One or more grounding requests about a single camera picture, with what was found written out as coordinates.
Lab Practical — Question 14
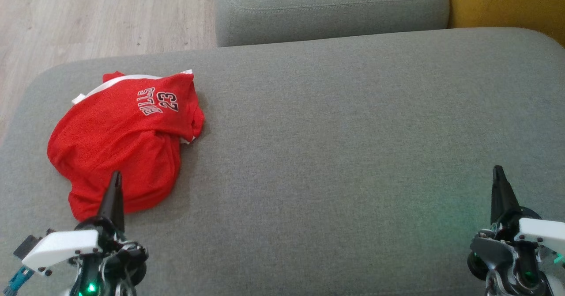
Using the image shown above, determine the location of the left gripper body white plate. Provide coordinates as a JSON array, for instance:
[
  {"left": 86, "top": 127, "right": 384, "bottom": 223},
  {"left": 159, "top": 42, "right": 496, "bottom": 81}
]
[{"left": 22, "top": 216, "right": 149, "bottom": 296}]

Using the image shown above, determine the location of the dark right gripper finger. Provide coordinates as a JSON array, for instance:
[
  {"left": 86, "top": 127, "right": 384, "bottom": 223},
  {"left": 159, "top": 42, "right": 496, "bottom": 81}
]
[{"left": 490, "top": 165, "right": 522, "bottom": 227}]

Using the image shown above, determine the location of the red basketball shorts white stripe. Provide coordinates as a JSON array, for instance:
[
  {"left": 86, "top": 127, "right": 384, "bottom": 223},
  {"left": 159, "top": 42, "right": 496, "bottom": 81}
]
[{"left": 47, "top": 70, "right": 205, "bottom": 222}]

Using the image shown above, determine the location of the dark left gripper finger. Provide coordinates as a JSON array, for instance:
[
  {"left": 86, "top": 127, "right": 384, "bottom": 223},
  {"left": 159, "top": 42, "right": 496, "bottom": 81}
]
[{"left": 97, "top": 171, "right": 125, "bottom": 234}]

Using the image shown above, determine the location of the large grey sofa ottoman cushion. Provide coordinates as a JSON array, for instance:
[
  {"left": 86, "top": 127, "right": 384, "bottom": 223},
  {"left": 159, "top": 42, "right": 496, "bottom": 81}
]
[{"left": 0, "top": 27, "right": 565, "bottom": 296}]

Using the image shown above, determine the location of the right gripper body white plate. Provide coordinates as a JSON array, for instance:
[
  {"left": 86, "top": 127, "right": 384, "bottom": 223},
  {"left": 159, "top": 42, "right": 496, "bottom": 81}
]
[{"left": 467, "top": 207, "right": 565, "bottom": 296}]

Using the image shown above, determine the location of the grey sofa back cushion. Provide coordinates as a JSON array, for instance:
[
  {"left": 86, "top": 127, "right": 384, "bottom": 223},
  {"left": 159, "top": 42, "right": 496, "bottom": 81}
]
[{"left": 215, "top": 0, "right": 450, "bottom": 48}]

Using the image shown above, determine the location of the yellow sofa backrest cushion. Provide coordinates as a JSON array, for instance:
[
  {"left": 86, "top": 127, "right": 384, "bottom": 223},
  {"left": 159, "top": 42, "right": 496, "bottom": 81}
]
[{"left": 445, "top": 0, "right": 565, "bottom": 47}]

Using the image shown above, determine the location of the black cable teal connector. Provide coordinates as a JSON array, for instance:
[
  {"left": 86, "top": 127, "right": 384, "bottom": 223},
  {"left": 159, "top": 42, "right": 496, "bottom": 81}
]
[{"left": 4, "top": 264, "right": 35, "bottom": 296}]

